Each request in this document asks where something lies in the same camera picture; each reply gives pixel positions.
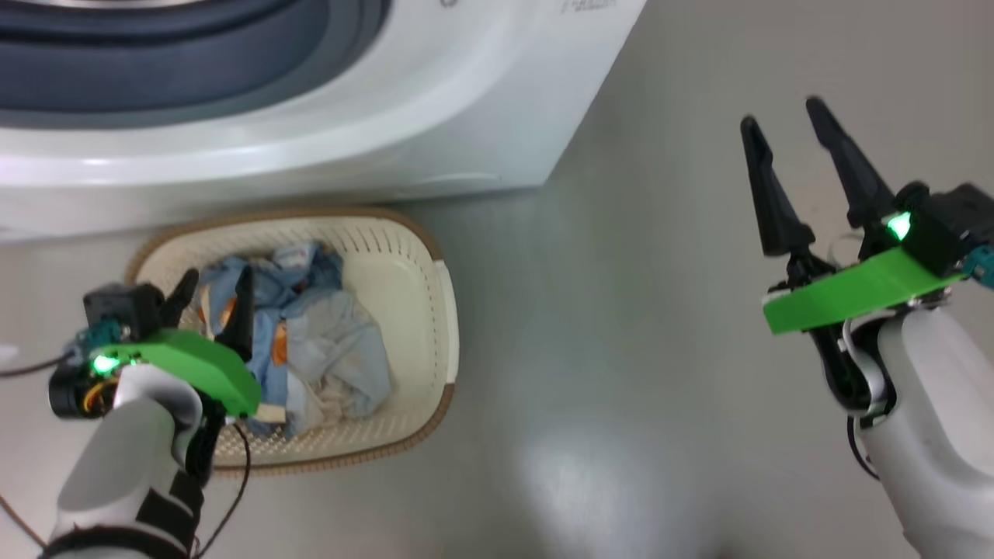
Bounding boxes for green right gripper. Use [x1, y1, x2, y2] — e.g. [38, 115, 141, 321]
[740, 97, 964, 413]

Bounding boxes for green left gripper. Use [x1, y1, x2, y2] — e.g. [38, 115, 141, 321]
[48, 266, 263, 421]

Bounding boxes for grey rubber door gasket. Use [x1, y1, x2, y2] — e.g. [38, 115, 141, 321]
[0, 0, 393, 130]

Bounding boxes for white front-load washing machine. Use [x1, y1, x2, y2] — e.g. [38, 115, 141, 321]
[0, 0, 648, 241]

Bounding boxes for cream perforated laundry basket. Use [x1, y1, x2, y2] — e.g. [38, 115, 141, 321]
[124, 206, 461, 477]

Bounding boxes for thin black cable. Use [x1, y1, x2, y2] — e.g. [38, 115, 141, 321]
[190, 423, 252, 559]
[846, 415, 882, 481]
[0, 353, 78, 380]

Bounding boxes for teal cable connector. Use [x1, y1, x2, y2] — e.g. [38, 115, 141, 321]
[963, 245, 994, 290]

